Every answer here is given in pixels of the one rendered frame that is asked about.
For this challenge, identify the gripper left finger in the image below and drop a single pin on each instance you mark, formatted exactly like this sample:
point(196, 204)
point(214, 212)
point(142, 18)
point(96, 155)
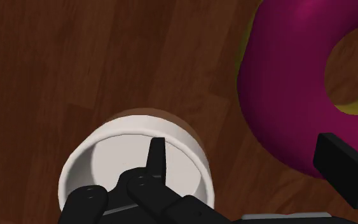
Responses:
point(154, 183)

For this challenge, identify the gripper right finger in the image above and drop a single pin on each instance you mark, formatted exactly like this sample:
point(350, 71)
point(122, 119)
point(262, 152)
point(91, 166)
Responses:
point(346, 170)

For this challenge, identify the white and brown cup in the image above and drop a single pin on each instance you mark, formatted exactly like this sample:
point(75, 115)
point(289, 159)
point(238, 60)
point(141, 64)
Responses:
point(129, 149)

